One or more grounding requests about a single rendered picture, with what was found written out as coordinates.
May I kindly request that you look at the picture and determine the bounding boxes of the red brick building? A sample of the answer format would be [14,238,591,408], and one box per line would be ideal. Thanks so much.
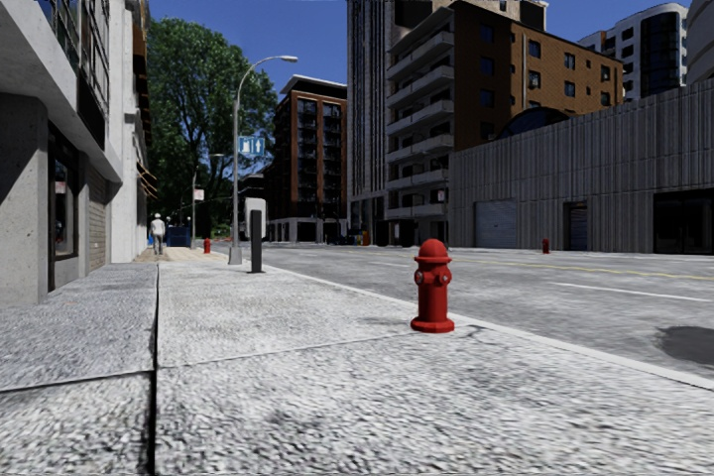
[264,73,349,244]

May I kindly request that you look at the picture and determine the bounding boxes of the black bus shelter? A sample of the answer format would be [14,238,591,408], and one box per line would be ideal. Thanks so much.
[238,196,269,242]

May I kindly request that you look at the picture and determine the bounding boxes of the grey glass tower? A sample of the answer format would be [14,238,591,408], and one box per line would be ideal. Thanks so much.
[346,0,395,241]

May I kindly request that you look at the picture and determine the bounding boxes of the grey street lamp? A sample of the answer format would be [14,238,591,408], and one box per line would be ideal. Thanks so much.
[189,153,226,249]
[227,55,299,267]

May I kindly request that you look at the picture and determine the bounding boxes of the brown brick balcony building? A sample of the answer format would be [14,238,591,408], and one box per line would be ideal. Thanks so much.
[384,0,625,248]

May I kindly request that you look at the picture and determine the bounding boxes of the person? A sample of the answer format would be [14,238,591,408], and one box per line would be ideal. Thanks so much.
[149,212,168,257]

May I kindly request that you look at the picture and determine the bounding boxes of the trees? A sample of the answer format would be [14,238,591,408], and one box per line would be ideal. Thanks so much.
[146,16,279,237]

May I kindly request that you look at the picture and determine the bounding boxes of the grey ribbed concrete building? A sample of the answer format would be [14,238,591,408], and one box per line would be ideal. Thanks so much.
[447,70,714,257]

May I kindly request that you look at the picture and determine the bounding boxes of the pale concrete building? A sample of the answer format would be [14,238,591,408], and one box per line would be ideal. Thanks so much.
[0,0,159,309]

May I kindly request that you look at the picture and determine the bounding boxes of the white curved building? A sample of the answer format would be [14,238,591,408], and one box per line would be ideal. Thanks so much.
[576,2,689,103]

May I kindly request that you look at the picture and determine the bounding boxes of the pale rounded building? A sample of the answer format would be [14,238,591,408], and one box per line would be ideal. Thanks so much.
[685,0,714,86]

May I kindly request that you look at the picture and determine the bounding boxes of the short dark post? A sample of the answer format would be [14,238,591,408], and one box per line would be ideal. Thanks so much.
[249,209,265,275]

